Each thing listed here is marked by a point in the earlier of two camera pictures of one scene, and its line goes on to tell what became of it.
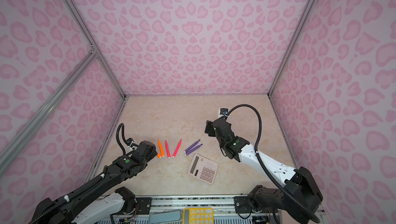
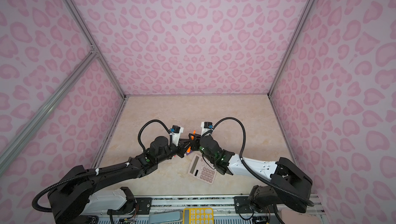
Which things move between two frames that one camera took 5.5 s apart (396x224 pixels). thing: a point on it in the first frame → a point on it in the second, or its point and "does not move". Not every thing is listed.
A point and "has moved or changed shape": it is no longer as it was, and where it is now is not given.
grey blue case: [165, 216] does not move
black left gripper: [154, 153] → [182, 145]
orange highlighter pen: [161, 148] has moved or changed shape
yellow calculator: [198, 216] does not move
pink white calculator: [203, 169] does not move
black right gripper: [210, 127] → [196, 140]
